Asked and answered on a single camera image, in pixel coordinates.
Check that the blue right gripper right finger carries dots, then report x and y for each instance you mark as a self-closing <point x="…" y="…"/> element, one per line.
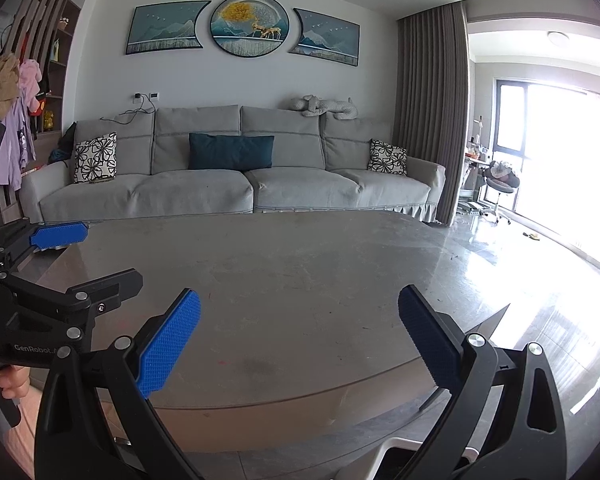
<point x="436" y="337"/>

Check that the grey plush toy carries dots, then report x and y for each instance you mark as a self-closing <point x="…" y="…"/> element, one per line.
<point x="312" y="106"/>

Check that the round wall painting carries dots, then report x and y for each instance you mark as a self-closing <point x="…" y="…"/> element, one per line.
<point x="249" y="28"/>

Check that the floral cushion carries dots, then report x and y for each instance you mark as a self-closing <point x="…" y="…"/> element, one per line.
<point x="95" y="160"/>
<point x="387" y="158"/>

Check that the black swivel stool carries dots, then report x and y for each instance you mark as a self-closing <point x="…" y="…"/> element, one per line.
<point x="500" y="177"/>

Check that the wooden shelf unit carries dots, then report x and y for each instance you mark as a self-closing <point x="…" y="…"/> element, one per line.
<point x="43" y="30"/>

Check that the person's left hand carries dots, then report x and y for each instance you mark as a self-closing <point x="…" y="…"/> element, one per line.
<point x="14" y="382"/>

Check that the hanging clothes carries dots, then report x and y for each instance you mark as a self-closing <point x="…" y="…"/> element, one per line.
<point x="19" y="89"/>

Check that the right floral cushion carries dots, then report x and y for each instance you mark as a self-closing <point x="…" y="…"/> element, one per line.
<point x="387" y="158"/>

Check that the beige coffee table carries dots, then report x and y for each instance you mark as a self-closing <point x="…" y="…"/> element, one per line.
<point x="299" y="333"/>

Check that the grey fabric sofa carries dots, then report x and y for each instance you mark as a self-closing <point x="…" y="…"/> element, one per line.
<point x="319" y="163"/>

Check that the left floral cushion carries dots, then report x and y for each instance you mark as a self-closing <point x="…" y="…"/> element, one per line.
<point x="95" y="160"/>

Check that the white trash bin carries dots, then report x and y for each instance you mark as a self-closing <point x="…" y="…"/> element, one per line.
<point x="443" y="455"/>

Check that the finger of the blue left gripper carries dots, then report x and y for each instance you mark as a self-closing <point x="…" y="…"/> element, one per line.
<point x="59" y="235"/>

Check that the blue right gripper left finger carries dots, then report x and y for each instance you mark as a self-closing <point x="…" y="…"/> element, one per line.
<point x="161" y="347"/>

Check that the teal cushion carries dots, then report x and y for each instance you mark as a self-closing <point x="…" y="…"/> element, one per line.
<point x="239" y="153"/>

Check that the right wall painting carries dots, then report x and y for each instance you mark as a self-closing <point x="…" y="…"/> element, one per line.
<point x="328" y="38"/>

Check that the left wall painting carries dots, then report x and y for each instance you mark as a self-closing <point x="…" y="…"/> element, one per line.
<point x="165" y="26"/>

